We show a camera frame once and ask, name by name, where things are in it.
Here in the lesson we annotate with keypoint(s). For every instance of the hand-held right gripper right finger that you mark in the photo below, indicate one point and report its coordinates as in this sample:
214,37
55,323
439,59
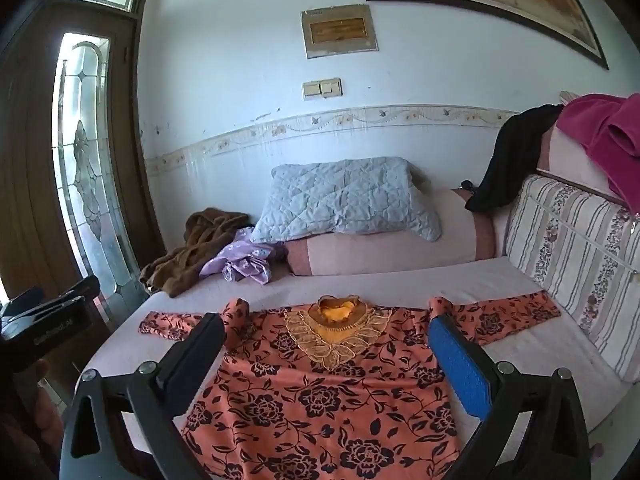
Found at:
457,360

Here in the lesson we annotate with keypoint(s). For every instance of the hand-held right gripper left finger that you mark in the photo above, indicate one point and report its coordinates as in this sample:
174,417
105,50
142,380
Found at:
192,360

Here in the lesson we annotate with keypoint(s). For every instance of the orange black floral shirt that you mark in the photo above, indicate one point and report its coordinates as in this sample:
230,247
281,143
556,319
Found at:
325,400

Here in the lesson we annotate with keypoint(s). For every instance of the person's left hand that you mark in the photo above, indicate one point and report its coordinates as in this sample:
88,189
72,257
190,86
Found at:
42,400

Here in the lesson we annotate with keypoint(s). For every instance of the pink quilted mattress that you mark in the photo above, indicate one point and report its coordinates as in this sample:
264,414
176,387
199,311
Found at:
390,285

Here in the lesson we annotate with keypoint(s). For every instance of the brown cloth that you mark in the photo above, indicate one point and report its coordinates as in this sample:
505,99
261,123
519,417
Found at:
185,255

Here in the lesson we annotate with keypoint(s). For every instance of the purple floral cloth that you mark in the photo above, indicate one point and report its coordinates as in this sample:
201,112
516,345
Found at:
245,260

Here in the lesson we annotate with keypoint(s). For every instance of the pink bolster pillow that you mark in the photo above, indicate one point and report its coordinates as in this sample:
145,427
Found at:
390,245

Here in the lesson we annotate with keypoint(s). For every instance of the wooden door with stained glass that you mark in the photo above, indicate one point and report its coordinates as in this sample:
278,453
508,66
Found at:
30,185

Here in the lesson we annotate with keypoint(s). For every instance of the striped floral cushion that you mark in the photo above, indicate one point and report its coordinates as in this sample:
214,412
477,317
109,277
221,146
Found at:
575,260

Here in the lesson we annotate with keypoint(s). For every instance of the small black object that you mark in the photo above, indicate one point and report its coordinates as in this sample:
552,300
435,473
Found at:
467,184

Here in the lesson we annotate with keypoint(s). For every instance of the black garment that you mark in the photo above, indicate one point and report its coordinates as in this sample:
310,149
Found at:
510,160

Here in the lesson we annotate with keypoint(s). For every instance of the pink cushion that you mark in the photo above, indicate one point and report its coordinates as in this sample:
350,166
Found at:
565,165

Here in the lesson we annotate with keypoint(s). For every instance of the magenta garment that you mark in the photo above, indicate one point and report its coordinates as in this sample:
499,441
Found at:
600,130

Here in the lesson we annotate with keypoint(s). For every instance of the wall light switch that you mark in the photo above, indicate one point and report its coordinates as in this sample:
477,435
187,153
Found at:
322,89

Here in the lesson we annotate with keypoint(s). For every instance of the wall electrical panel box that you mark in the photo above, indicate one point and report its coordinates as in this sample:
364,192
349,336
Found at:
340,30

